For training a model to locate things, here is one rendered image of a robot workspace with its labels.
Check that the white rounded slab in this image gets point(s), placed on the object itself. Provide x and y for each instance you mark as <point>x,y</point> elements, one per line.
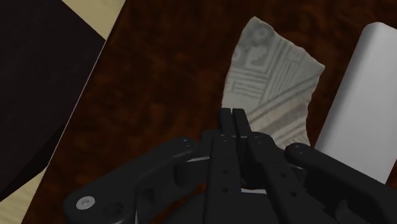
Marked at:
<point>366,108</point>

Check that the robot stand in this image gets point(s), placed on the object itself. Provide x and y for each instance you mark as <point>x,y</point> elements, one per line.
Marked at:
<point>37,77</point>

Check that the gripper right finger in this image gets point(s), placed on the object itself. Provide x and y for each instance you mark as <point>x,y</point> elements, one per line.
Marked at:
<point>310,183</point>

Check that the grey patterned flat shard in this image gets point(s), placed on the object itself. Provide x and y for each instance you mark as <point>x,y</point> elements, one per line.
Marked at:
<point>273,77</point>

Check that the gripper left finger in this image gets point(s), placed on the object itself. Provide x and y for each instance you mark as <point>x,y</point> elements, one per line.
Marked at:
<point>192,173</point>

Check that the dark brown wooden table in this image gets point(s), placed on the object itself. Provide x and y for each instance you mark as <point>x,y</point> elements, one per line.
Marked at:
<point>161,77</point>

